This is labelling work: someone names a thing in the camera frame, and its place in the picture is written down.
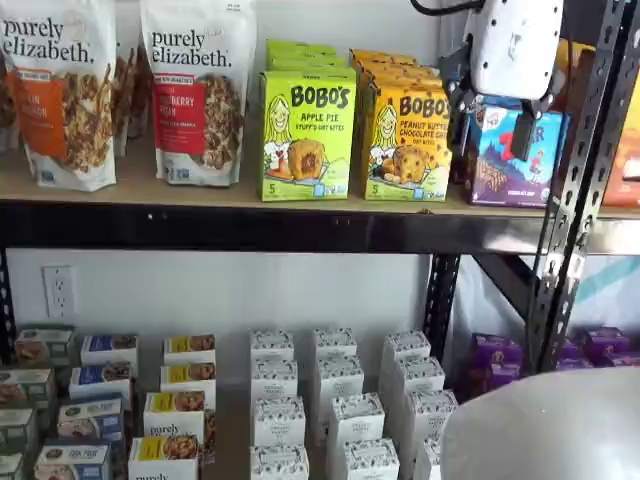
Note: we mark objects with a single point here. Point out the white wall outlet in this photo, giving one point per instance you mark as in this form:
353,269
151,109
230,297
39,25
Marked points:
60,292

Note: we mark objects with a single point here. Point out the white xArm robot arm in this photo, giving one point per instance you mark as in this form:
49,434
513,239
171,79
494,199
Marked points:
540,430

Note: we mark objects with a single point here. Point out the granola bag orange label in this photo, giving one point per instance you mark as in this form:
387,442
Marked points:
65,100

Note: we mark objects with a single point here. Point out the black shelf beam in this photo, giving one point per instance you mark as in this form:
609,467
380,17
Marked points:
250,230

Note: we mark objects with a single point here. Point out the white granola bag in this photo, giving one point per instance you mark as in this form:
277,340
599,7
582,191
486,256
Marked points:
131,100

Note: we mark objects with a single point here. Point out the white patterned pantry box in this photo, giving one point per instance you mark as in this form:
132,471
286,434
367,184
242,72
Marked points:
272,344
279,464
429,462
407,345
274,379
278,422
420,376
340,377
356,420
370,461
430,415
335,342

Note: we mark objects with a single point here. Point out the green-label granola box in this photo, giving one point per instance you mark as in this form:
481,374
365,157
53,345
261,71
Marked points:
10,470
25,390
45,345
17,430

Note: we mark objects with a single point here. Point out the green Bobo's apple pie box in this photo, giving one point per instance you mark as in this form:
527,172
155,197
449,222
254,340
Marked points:
305,140
300,46
305,56
305,66

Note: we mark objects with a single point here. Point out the blue-label granola box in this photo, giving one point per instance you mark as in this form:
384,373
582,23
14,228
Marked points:
72,462
100,380
110,347
90,420

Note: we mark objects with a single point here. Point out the black diagonal shelf brace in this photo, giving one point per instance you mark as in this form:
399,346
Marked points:
505,280

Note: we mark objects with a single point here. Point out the granola bag red label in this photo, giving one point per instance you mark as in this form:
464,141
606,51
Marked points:
195,100

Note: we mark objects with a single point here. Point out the orange Bobo's peanut butter box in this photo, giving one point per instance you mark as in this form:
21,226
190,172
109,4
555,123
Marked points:
405,165
390,67
400,80
380,55

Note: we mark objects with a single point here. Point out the white plastic sheet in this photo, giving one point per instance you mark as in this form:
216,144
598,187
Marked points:
480,310

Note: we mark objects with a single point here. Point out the purple snack box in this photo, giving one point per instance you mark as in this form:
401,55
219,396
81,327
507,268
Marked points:
497,350
605,342
625,360
505,377
570,355

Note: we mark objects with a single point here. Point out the yellow-label granola box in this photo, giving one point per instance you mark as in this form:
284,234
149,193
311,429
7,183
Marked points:
172,425
187,377
162,460
190,347

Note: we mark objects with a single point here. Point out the large orange snack box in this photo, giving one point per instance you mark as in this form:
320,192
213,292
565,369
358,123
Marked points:
625,165

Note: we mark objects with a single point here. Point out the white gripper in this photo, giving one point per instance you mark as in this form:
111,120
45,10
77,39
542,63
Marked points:
515,45

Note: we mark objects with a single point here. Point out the perforated metal shelf upright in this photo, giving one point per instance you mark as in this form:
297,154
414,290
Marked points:
445,300
574,165
595,130
6,310

